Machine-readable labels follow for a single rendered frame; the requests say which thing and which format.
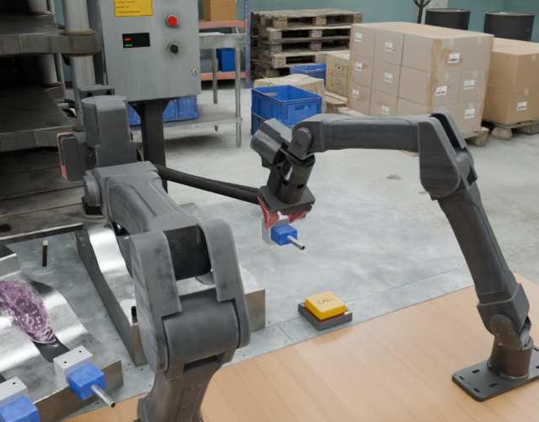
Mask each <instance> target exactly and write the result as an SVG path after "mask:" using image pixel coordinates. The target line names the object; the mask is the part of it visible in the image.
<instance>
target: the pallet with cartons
mask: <svg viewBox="0 0 539 422"><path fill-rule="evenodd" d="M484 101H485V103H484V109H483V114H482V120H481V121H482V122H485V123H488V124H491V125H493V126H495V128H494V130H493V131H488V136H493V137H495V138H499V139H501V140H509V139H511V136H512V132H511V131H516V132H520V133H522V134H526V135H528V136H530V135H535V134H539V131H538V130H539V43H532V42H526V41H519V40H512V39H499V38H494V41H493V47H492V52H491V58H490V67H489V75H488V80H487V86H486V92H485V99H484Z"/></svg>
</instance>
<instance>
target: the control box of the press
mask: <svg viewBox="0 0 539 422"><path fill-rule="evenodd" d="M86 3H87V11H88V18H89V26H90V29H92V30H94V31H96V32H97V33H98V34H99V36H100V51H99V53H97V54H95V55H93V62H94V69H95V83H96V84H97V85H99V84H101V85H110V86H112V87H113V88H115V95H121V96H125V97H126V100H127V102H128V103H129V104H130V106H131V107H132V108H133V109H134V111H135V112H136V113H137V114H138V116H139V117H140V120H141V139H142V148H143V158H144V162H146V161H149V162H150V163H151V164H156V165H161V166H164V167H167V166H166V154H165V142H164V130H163V118H162V114H163V112H164V110H165V109H166V108H167V105H168V103H169V102H170V100H172V101H176V100H178V99H180V97H181V96H189V95H201V94H202V91H201V72H200V53H199V33H198V0H86Z"/></svg>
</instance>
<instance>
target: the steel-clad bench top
mask: <svg viewBox="0 0 539 422"><path fill-rule="evenodd" d="M307 187H308V188H309V189H310V191H311V192H312V194H313V195H314V197H315V199H316V201H315V203H314V205H312V203H311V205H312V209H311V211H310V212H309V213H308V214H306V217H305V218H303V217H300V218H298V219H297V220H295V221H294V222H292V223H291V224H290V226H292V227H293V228H295V229H297V240H298V241H299V242H300V243H302V244H303V245H304V246H305V249H304V250H299V249H298V248H297V247H295V246H294V245H293V244H286V245H282V246H279V245H278V244H272V245H268V244H267V243H266V242H264V241H263V240H262V229H261V217H263V212H262V209H261V207H260V205H257V204H253V203H248V202H245V201H242V200H234V201H229V202H225V203H217V204H213V205H208V206H203V207H200V209H201V210H202V211H203V213H204V214H205V216H206V218H207V220H212V219H221V218H224V219H225V220H226V221H227V222H228V223H229V225H230V227H231V230H232V232H233V236H234V243H235V248H236V252H237V256H238V261H239V264H240V265H241V266H242V267H243V268H244V269H246V270H247V271H248V272H249V273H250V274H251V275H252V276H253V277H254V278H255V279H256V280H257V281H258V282H259V283H260V284H261V285H262V286H263V287H264V288H265V328H263V329H260V330H258V331H254V332H251V338H250V342H249V345H248V346H247V347H242V348H239V349H236V351H235V353H234V356H233V359H232V361H231V362H230V363H225V364H223V366H222V367H221V368H225V367H227V366H230V365H234V364H236V363H241V362H243V361H246V360H249V359H251V358H256V357H258V356H261V355H264V354H266V353H271V352H273V351H276V350H279V349H281V348H284V347H288V346H291V345H294V344H296V343H300V342H304V341H307V340H310V339H312V338H315V337H319V336H322V335H325V334H327V333H330V332H334V331H337V330H340V329H342V328H345V327H349V326H352V325H355V324H358V323H360V322H365V321H368V320H371V319H373V318H376V317H380V316H383V315H386V314H388V313H391V312H394V311H398V310H401V309H403V308H406V307H409V306H413V305H416V304H419V303H421V302H424V301H428V300H432V299H434V298H437V297H440V296H444V295H447V294H449V293H452V292H455V291H459V290H462V289H464V288H467V287H470V286H474V285H475V284H474V282H473V279H472V277H471V274H470V271H469V268H468V266H467V264H466V262H465V258H464V256H463V254H462V252H461V249H460V247H459V244H458V242H457V239H455V238H454V237H452V236H450V235H448V234H446V233H444V232H442V231H440V230H439V229H436V228H435V227H433V226H431V225H429V224H427V223H425V222H424V221H422V220H420V219H417V218H415V217H414V216H413V215H411V214H408V213H406V212H404V211H402V210H401V209H400V208H397V207H395V206H393V205H391V204H390V203H387V202H386V201H384V200H382V199H380V198H378V197H376V196H374V195H373V194H371V193H369V192H367V191H365V190H363V189H361V188H359V187H358V186H356V185H354V184H352V183H349V182H348V181H347V180H345V179H342V180H337V181H333V182H328V183H320V184H316V185H311V186H307ZM44 240H47V241H48V251H47V266H43V247H44ZM6 246H7V247H8V248H9V249H10V250H12V251H13V252H14V253H16V255H17V257H18V263H19V266H20V270H21V272H23V273H24V274H25V275H26V276H27V277H28V278H30V279H31V280H35V281H37V282H40V283H44V284H46V285H49V286H52V287H53V288H54V289H56V290H57V291H58V292H59V293H60V294H61V295H62V297H63V298H64V299H65V300H66V302H67V303H68V305H69V306H70V308H71V310H72V311H73V313H74V314H75V315H76V317H77V318H78V320H79V321H80V323H81V324H82V325H83V327H84V328H85V329H86V331H87V332H88V333H90V334H91V335H92V336H93V337H95V338H96V339H97V340H98V341H100V342H101V343H102V344H104V345H105V346H106V347H107V348H109V349H110V350H111V351H112V352H113V353H114V354H115V355H116V356H118V357H119V358H120V359H121V366H122V372H123V380H124V385H123V386H121V387H119V388H118V389H116V390H114V391H112V392H110V393H109V394H108V395H109V396H110V397H111V398H112V399H113V400H114V401H115V402H116V403H119V402H121V401H124V400H127V399H131V398H134V397H136V396H139V395H142V394H146V393H149V392H150V391H151V388H152V385H153V383H154V378H155V374H154V373H153V372H152V371H151V369H150V367H149V365H148V364H146V365H143V366H140V367H137V368H136V367H135V365H134V363H133V362H132V360H131V357H130V355H129V353H128V352H127V350H126V347H125V345H124V343H123V341H122V340H121V337H120V335H119V333H118V331H117V330H116V327H115V325H114V323H113V321H112V320H111V318H110V315H109V313H108V311H107V310H106V308H105V305H104V303H103V301H102V300H101V298H100V295H99V293H98V291H97V290H96V288H95V285H94V283H93V281H92V280H91V278H90V275H89V273H88V271H87V269H86V268H85V265H84V263H83V261H82V259H81V258H80V255H79V253H78V249H77V243H76V237H75V232H70V233H65V234H57V235H53V236H49V237H44V238H39V239H31V240H27V241H23V242H18V243H13V244H6ZM326 291H330V292H331V293H333V294H334V295H335V296H336V297H338V298H339V299H340V300H341V301H343V302H344V303H345V304H346V308H348V309H349V310H350V311H351V312H352V321H350V322H346V323H343V324H341V325H338V326H335V327H331V328H327V329H325V330H322V331H317V330H316V329H315V328H314V327H313V326H312V325H311V324H310V323H309V322H308V321H307V320H306V319H305V318H304V317H303V316H302V315H301V314H300V313H299V312H298V304H299V303H301V302H304V301H305V299H306V297H309V296H314V295H317V294H321V293H323V292H326Z"/></svg>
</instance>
